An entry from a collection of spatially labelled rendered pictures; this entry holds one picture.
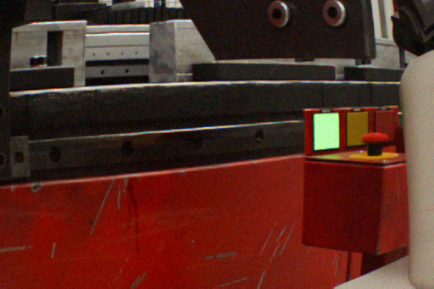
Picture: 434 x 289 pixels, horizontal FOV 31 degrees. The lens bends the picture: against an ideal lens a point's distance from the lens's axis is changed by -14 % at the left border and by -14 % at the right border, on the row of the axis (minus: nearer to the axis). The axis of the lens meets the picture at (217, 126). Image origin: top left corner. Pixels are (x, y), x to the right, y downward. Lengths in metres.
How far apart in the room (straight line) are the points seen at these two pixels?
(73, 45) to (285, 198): 0.40
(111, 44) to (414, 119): 1.28
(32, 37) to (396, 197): 0.53
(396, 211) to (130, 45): 0.72
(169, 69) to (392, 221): 0.46
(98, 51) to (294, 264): 0.52
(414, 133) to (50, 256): 0.77
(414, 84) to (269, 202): 1.00
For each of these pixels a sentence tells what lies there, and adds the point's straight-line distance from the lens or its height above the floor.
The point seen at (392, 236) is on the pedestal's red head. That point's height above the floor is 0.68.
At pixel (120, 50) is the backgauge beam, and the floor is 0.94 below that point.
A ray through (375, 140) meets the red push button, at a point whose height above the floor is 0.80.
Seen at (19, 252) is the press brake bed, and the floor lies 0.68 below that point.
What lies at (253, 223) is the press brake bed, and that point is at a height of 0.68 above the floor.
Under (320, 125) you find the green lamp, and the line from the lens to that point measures 1.12.
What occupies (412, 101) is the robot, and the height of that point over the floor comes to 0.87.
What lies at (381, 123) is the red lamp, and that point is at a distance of 1.21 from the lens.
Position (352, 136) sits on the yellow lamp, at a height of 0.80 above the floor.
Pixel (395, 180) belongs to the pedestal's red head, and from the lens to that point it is 1.02.
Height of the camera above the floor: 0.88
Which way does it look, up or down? 3 degrees down
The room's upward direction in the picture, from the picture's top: 1 degrees counter-clockwise
